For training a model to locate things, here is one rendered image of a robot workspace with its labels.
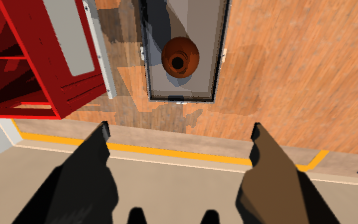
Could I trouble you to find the black rectangular tray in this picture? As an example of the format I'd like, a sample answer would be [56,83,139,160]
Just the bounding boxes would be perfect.
[138,0,232,104]

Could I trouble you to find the red divided crate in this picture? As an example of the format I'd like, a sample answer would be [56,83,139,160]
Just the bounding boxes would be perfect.
[0,0,107,120]

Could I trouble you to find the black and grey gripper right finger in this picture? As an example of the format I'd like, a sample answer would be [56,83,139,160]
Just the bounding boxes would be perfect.
[235,122,340,224]

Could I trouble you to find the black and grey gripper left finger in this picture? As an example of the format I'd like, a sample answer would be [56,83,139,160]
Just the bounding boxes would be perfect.
[11,121,119,224]

